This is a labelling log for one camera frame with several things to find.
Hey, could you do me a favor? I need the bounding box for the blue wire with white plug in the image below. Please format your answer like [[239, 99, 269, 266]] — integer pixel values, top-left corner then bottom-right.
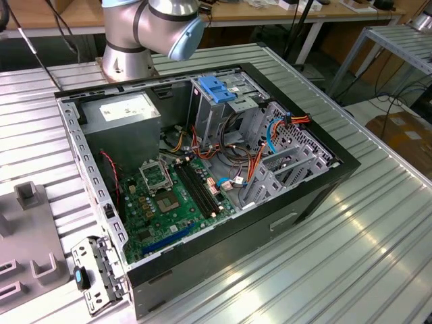
[[215, 175, 247, 192]]

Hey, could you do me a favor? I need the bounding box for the blue data wire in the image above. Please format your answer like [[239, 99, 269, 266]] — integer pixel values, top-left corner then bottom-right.
[[265, 117, 288, 156]]

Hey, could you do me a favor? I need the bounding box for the grey power supply unit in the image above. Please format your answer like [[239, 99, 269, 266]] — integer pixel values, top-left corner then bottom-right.
[[79, 90, 163, 176]]

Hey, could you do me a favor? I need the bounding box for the black open PC case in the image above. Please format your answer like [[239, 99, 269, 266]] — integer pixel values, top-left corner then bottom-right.
[[53, 61, 362, 321]]

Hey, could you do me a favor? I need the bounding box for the grey cable with metal plug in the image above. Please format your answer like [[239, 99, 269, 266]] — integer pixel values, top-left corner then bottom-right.
[[5, 0, 82, 91]]

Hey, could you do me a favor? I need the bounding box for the silver cylinder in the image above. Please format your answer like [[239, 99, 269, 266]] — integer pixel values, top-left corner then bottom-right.
[[408, 9, 432, 32]]

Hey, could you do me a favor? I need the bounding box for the grey metal slot bracket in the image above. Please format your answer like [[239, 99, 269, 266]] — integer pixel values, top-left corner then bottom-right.
[[70, 235, 131, 318]]

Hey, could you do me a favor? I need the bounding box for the metal socket cover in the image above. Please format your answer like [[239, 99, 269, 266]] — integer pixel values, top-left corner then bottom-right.
[[138, 158, 175, 196]]

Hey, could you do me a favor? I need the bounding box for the black RAM slot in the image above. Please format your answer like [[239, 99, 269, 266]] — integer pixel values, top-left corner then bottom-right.
[[174, 160, 217, 219], [184, 157, 224, 212]]

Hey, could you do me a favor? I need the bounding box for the black blue bracket latch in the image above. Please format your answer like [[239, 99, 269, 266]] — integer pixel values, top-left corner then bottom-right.
[[72, 265, 92, 291]]

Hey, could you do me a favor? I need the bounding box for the blue plastic drive latch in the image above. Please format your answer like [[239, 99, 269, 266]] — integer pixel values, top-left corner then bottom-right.
[[198, 76, 237, 105]]

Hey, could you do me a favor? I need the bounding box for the grey parts rack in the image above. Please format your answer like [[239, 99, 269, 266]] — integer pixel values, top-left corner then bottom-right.
[[0, 180, 74, 315]]

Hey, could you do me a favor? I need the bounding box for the metal slat side table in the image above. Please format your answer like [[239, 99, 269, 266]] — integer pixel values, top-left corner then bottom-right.
[[329, 25, 432, 99]]

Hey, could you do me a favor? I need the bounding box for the grey optical drive cage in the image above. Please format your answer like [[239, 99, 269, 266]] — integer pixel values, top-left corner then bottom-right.
[[187, 72, 271, 149]]

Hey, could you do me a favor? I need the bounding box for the grey perforated disk bay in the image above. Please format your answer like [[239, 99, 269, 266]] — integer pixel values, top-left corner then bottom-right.
[[241, 101, 340, 212]]

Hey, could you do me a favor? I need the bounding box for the blue expansion slot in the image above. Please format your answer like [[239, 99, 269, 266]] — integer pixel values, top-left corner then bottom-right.
[[140, 221, 196, 256]]

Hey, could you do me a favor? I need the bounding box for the wooden desk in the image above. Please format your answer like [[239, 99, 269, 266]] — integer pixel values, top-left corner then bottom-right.
[[0, 0, 406, 40]]

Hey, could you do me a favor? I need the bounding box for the brown cardboard box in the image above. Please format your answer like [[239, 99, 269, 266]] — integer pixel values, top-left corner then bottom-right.
[[366, 113, 432, 163]]

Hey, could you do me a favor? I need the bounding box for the CPU socket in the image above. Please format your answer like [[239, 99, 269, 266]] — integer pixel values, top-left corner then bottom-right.
[[154, 189, 183, 215]]

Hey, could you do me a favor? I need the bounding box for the orange red power wire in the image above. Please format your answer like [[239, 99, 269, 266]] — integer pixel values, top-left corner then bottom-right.
[[248, 113, 312, 183]]

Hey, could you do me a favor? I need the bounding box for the green motherboard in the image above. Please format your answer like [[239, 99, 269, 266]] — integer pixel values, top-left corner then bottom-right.
[[117, 157, 237, 264]]

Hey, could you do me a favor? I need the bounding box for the orange black wire bundle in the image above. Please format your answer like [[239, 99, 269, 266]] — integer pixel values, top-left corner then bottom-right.
[[158, 123, 264, 169]]

